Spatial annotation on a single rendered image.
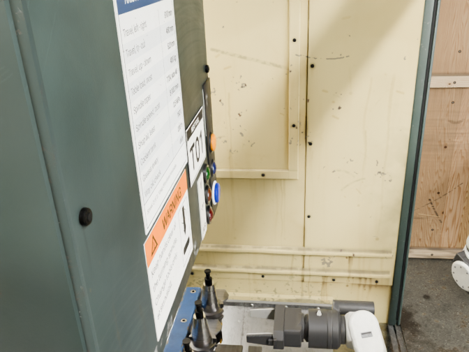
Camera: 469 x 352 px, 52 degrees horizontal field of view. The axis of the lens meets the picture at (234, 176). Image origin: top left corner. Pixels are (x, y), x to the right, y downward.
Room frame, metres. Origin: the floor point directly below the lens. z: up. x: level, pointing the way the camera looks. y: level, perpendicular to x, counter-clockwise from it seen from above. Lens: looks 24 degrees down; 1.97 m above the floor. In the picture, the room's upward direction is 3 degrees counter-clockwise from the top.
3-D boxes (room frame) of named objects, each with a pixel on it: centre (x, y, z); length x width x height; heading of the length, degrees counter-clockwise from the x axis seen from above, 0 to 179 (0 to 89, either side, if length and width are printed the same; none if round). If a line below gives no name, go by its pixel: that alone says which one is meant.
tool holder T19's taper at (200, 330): (0.80, 0.09, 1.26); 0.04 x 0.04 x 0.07
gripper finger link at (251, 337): (0.84, -0.04, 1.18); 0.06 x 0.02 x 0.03; 82
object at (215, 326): (0.85, 0.08, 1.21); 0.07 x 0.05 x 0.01; 82
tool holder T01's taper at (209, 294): (0.91, 0.07, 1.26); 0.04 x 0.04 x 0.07
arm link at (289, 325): (0.88, -0.14, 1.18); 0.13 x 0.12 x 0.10; 172
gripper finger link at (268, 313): (0.94, -0.05, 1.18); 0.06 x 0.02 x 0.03; 82
